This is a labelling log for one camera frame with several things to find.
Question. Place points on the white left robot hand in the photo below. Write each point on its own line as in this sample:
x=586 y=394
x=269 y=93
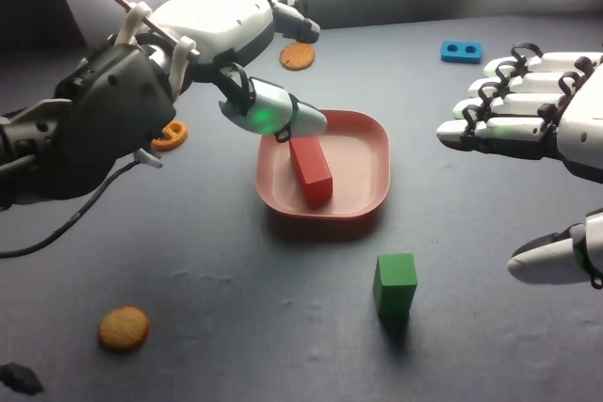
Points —
x=212 y=25

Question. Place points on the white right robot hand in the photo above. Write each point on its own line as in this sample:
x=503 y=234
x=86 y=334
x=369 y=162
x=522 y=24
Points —
x=542 y=105

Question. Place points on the red rectangular block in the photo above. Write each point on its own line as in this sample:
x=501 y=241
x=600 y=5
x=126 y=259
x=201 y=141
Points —
x=311 y=171

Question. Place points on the green cube block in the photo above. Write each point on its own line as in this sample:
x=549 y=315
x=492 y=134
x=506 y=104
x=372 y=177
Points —
x=395 y=294

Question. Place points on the blue two-hole brick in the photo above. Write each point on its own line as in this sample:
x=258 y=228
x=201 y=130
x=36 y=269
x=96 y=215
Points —
x=461 y=56

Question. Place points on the pink square tray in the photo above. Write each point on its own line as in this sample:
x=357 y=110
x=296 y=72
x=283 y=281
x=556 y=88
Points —
x=358 y=162

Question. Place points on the round orange cookie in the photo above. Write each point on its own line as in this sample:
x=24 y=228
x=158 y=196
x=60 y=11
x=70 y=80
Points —
x=123 y=329
x=297 y=57

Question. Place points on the orange pretzel toy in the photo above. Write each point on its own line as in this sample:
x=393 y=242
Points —
x=165 y=142

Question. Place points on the grey table cloth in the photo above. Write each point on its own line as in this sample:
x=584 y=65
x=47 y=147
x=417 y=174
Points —
x=235 y=326

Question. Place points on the black rough lump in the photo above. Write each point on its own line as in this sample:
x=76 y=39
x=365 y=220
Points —
x=21 y=379

